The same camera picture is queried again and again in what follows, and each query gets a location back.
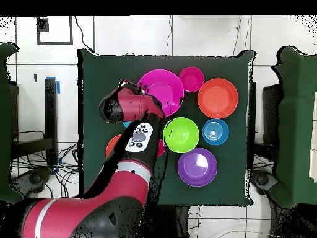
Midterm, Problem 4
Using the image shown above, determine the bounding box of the large magenta bowl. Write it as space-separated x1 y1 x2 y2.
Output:
136 69 185 118

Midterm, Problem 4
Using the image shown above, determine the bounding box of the red cup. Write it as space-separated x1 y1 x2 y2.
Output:
157 138 166 157

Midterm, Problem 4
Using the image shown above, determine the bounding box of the green bowl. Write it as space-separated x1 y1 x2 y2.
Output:
162 117 200 154

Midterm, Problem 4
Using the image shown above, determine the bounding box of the orange bowl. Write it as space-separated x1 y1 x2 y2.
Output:
197 78 239 120
105 134 123 159

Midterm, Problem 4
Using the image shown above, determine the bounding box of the purple bowl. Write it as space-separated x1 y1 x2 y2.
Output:
177 147 218 187

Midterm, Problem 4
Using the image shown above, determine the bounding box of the straight-sided blue bowl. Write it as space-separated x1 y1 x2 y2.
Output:
202 118 230 146

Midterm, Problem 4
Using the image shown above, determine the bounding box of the small crimson bowl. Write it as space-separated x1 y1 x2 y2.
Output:
178 66 205 93

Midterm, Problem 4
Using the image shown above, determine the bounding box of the dark green table cloth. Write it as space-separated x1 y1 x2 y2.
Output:
77 48 256 208

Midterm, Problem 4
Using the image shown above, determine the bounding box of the black box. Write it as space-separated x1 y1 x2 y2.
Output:
262 83 282 146

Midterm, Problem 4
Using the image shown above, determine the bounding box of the green cloth covered table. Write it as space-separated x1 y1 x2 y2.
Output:
0 42 24 205
268 46 317 209

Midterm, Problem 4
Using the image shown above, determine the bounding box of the thin grey cable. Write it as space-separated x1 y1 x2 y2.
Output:
166 15 173 56
232 15 243 57

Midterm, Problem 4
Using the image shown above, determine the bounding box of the tangle of cables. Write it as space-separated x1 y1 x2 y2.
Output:
11 142 82 199

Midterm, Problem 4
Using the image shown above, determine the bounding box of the black post with blue tape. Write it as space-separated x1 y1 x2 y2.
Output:
44 77 61 166

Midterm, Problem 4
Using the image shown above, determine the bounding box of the black pedestal foot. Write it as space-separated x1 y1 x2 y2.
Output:
11 168 53 196
249 169 279 195

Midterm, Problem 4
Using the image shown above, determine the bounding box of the black cable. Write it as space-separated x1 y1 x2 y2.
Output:
74 15 96 54

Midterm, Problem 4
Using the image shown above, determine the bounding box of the black metal frame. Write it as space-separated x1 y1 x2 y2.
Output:
9 82 55 159

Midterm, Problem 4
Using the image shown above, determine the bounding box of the black square floor frame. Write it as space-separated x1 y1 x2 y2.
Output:
36 15 74 46

